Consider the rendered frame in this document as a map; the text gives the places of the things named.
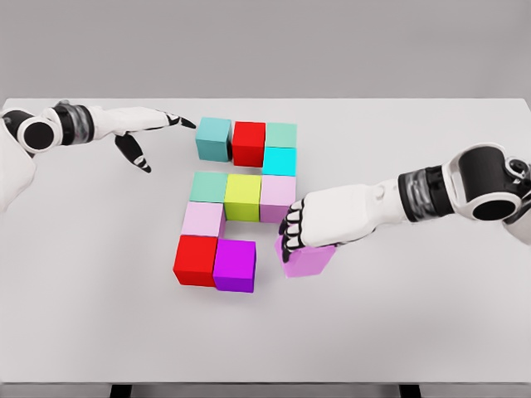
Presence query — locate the orchid pink cube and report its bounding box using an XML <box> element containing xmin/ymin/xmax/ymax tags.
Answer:
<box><xmin>274</xmin><ymin>236</ymin><xmax>337</xmax><ymax>279</ymax></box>

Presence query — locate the sea green cube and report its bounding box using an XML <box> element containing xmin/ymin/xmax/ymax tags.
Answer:
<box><xmin>265</xmin><ymin>122</ymin><xmax>298</xmax><ymax>149</ymax></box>
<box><xmin>189</xmin><ymin>171</ymin><xmax>229</xmax><ymax>204</ymax></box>

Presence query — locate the pale pink cube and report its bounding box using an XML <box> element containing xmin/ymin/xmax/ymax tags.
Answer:
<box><xmin>259</xmin><ymin>175</ymin><xmax>298</xmax><ymax>224</ymax></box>
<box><xmin>180</xmin><ymin>201</ymin><xmax>227</xmax><ymax>238</ymax></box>

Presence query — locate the teal blue cube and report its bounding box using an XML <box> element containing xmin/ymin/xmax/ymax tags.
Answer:
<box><xmin>195</xmin><ymin>116</ymin><xmax>233</xmax><ymax>163</ymax></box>

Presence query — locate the yellow-green cube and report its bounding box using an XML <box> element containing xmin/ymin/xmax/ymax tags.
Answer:
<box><xmin>223</xmin><ymin>173</ymin><xmax>262</xmax><ymax>222</ymax></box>

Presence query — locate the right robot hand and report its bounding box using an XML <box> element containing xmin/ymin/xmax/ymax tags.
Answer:
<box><xmin>278</xmin><ymin>185</ymin><xmax>378</xmax><ymax>264</ymax></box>

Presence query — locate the cyan cube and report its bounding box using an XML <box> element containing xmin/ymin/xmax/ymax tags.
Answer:
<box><xmin>261</xmin><ymin>146</ymin><xmax>298</xmax><ymax>177</ymax></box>

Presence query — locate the red cube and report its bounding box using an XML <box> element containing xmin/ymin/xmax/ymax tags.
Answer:
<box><xmin>231</xmin><ymin>120</ymin><xmax>267</xmax><ymax>168</ymax></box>
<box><xmin>173</xmin><ymin>235</ymin><xmax>219</xmax><ymax>288</ymax></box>

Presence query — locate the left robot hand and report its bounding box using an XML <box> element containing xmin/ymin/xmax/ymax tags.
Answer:
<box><xmin>100</xmin><ymin>106</ymin><xmax>197</xmax><ymax>174</ymax></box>

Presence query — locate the magenta purple cube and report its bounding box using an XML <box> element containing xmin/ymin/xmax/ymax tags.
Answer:
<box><xmin>212</xmin><ymin>239</ymin><xmax>257</xmax><ymax>294</ymax></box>

